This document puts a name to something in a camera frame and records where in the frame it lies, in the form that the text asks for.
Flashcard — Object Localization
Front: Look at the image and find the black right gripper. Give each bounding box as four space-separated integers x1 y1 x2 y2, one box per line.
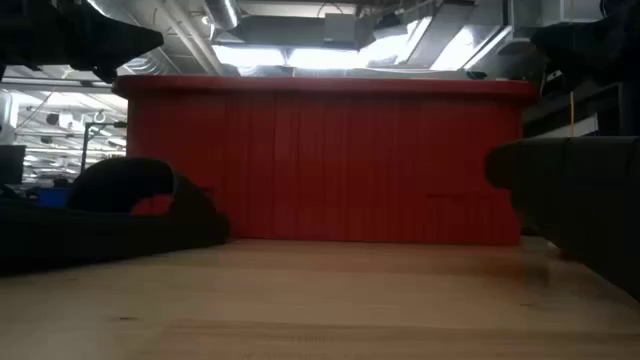
529 0 640 95

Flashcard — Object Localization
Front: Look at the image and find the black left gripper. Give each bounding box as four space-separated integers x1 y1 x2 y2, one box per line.
0 0 165 84

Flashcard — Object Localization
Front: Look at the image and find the black slide sandal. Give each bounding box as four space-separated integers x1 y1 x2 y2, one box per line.
484 137 640 302
0 157 231 277

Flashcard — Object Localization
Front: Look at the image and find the red plastic bin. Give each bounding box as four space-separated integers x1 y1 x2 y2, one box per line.
112 74 539 246

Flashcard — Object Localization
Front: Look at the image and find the black thin metal stand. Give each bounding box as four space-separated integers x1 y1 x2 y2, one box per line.
79 121 129 174

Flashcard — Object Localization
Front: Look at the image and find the dark computer monitor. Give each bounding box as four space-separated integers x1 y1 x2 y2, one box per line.
0 144 27 187

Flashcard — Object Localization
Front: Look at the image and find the blue storage box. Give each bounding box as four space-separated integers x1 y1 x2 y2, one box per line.
37 187 72 209

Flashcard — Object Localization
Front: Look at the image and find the silver ceiling air duct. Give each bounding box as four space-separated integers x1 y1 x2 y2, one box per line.
203 0 242 31

